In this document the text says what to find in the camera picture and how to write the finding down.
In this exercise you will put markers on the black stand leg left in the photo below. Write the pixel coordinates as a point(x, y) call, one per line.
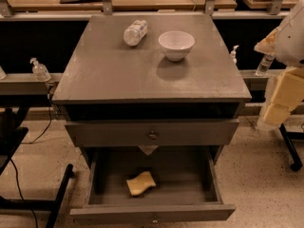
point(50, 205)

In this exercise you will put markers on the white ceramic bowl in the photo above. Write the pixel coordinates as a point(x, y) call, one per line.
point(175, 44)

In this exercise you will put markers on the small white pump bottle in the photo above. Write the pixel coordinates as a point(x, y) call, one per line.
point(233, 54)

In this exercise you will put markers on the grey wooden drawer cabinet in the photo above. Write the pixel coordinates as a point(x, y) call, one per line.
point(106, 80)

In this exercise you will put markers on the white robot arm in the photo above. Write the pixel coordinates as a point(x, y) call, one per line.
point(286, 41)

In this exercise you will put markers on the black stand leg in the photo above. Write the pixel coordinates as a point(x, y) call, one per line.
point(288, 138)
point(50, 205)

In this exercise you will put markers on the left clear pump dispenser bottle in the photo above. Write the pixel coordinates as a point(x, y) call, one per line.
point(40, 70)

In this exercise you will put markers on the yellow sponge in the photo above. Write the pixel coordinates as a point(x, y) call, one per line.
point(140, 184)

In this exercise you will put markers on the closed grey top drawer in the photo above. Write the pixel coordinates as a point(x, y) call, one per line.
point(101, 134)

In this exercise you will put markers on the lying clear plastic bottle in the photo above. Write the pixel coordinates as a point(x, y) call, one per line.
point(135, 32)

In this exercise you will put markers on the open grey middle drawer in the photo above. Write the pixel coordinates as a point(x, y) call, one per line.
point(186, 187)

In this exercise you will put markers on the upright clear water bottle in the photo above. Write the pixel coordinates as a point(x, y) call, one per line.
point(264, 64)

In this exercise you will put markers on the black stand leg right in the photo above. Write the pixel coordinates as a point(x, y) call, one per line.
point(288, 138)

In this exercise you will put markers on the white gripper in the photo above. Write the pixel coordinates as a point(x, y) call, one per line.
point(292, 43)

